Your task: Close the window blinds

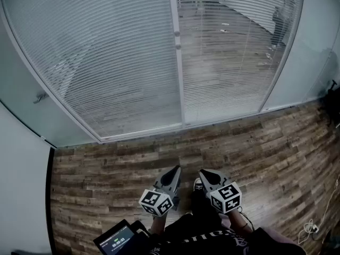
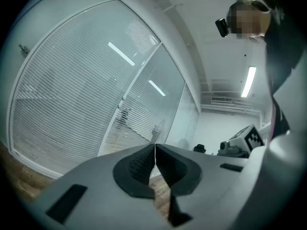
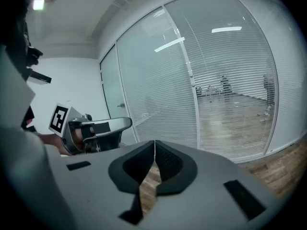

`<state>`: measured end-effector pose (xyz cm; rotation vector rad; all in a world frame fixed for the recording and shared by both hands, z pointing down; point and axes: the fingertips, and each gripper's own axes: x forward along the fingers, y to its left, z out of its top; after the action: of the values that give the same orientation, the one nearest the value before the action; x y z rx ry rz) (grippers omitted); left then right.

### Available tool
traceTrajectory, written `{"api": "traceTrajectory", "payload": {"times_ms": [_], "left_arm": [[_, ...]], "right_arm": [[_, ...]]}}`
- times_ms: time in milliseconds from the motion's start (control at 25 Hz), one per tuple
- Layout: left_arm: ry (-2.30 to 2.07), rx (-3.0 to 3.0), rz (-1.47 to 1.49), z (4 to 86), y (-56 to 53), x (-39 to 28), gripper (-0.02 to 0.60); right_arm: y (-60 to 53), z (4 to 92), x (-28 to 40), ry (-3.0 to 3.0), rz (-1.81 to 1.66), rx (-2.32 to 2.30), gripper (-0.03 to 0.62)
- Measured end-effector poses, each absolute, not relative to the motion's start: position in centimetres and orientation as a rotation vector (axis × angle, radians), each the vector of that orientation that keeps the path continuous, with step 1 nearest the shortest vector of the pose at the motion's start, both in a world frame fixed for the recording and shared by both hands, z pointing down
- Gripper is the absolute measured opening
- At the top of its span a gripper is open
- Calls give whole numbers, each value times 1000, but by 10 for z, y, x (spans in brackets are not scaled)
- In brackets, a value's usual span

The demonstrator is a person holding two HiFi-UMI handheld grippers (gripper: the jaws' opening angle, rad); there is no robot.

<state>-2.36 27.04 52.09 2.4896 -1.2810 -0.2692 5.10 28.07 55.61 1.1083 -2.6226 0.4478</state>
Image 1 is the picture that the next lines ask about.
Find white window frame post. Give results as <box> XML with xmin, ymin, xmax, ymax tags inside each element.
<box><xmin>167</xmin><ymin>0</ymin><xmax>186</xmax><ymax>129</ymax></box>

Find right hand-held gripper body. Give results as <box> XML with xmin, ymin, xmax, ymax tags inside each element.
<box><xmin>205</xmin><ymin>179</ymin><xmax>242</xmax><ymax>215</ymax></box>

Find person's black shirt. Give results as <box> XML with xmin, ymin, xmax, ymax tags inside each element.
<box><xmin>147</xmin><ymin>212</ymin><xmax>308</xmax><ymax>255</ymax></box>

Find person's right forearm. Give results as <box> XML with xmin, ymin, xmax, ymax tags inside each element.
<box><xmin>219</xmin><ymin>210</ymin><xmax>254</xmax><ymax>233</ymax></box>

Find metal door handle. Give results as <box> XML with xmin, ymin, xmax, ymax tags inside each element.
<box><xmin>33</xmin><ymin>92</ymin><xmax>50</xmax><ymax>105</ymax></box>

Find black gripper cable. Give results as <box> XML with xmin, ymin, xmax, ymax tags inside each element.
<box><xmin>237</xmin><ymin>206</ymin><xmax>256</xmax><ymax>232</ymax></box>

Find black tablet with screen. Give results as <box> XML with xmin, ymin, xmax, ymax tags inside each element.
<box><xmin>92</xmin><ymin>218</ymin><xmax>152</xmax><ymax>255</ymax></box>

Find thin white cable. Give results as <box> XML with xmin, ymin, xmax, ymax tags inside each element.
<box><xmin>297</xmin><ymin>173</ymin><xmax>340</xmax><ymax>245</ymax></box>

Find frosted glass panel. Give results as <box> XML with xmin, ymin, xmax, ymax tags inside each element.
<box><xmin>261</xmin><ymin>0</ymin><xmax>340</xmax><ymax>113</ymax></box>

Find black and white sneaker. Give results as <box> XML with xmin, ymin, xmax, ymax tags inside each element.
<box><xmin>193</xmin><ymin>177</ymin><xmax>205</xmax><ymax>192</ymax></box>

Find frosted glass door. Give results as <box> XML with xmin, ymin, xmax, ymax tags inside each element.
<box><xmin>0</xmin><ymin>0</ymin><xmax>101</xmax><ymax>149</ymax></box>

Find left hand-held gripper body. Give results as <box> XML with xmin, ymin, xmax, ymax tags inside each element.
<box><xmin>138</xmin><ymin>186</ymin><xmax>181</xmax><ymax>218</ymax></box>

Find person's black trousers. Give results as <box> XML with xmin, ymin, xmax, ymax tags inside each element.
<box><xmin>184</xmin><ymin>189</ymin><xmax>223</xmax><ymax>224</ymax></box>

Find black equipment stand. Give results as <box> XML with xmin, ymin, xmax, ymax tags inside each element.
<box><xmin>317</xmin><ymin>79</ymin><xmax>340</xmax><ymax>129</ymax></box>

